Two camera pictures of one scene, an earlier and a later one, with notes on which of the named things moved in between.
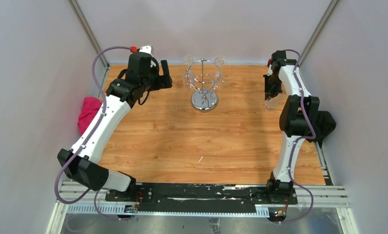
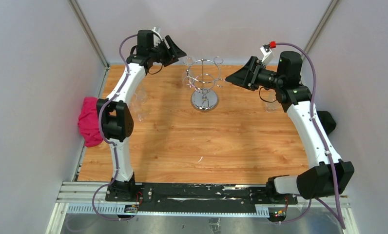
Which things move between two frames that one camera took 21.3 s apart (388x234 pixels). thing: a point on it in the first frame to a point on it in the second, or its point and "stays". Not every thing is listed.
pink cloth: [90, 106] stays
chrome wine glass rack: [203, 75] stays
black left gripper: [163, 81] to [170, 59]
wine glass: [188, 77] stays
